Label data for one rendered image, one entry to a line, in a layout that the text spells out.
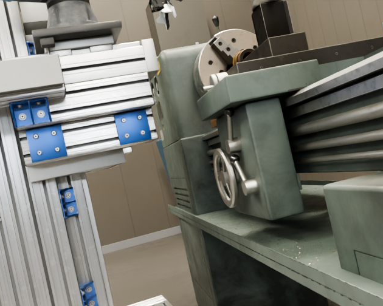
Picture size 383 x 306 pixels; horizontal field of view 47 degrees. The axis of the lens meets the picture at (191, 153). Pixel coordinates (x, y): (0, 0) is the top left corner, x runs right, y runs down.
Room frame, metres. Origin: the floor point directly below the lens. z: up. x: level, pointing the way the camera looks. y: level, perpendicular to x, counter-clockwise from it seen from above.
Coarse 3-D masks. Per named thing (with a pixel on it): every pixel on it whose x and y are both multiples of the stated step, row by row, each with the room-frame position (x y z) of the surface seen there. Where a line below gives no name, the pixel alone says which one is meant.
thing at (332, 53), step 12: (324, 48) 1.08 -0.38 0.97; (336, 48) 1.08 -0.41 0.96; (348, 48) 1.09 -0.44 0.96; (360, 48) 1.10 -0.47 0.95; (372, 48) 1.10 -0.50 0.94; (252, 60) 1.04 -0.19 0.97; (264, 60) 1.05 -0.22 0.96; (276, 60) 1.05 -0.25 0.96; (288, 60) 1.06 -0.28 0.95; (300, 60) 1.06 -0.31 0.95; (324, 60) 1.08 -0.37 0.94; (336, 60) 1.08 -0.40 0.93; (228, 72) 1.10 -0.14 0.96; (240, 72) 1.03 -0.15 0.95
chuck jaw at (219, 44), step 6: (210, 42) 1.69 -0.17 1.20; (216, 42) 1.66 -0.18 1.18; (222, 42) 1.66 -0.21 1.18; (216, 48) 1.67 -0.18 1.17; (222, 48) 1.66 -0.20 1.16; (228, 48) 1.64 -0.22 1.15; (222, 54) 1.67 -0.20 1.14; (228, 54) 1.64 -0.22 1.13; (234, 54) 1.62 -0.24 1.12; (228, 60) 1.67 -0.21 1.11
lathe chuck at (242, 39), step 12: (216, 36) 1.70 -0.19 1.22; (228, 36) 1.71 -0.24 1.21; (240, 36) 1.72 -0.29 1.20; (252, 36) 1.73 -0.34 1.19; (204, 48) 1.69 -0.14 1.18; (240, 48) 1.71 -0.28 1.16; (252, 48) 1.72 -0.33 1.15; (204, 60) 1.69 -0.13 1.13; (216, 60) 1.69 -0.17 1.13; (204, 72) 1.68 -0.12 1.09; (216, 72) 1.69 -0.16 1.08; (204, 84) 1.68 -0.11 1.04
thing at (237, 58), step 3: (240, 51) 1.62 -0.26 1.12; (243, 51) 1.56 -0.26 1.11; (246, 51) 1.57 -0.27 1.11; (249, 51) 1.57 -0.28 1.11; (252, 51) 1.57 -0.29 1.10; (237, 54) 1.60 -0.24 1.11; (240, 54) 1.56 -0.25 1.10; (243, 54) 1.56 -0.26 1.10; (246, 54) 1.60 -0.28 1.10; (249, 54) 1.60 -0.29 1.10; (234, 57) 1.62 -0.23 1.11; (237, 57) 1.59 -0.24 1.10; (240, 57) 1.56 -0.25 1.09; (243, 57) 1.64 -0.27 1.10; (234, 60) 1.61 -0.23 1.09; (237, 60) 1.59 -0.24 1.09; (240, 60) 1.56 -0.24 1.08; (234, 63) 1.61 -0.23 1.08
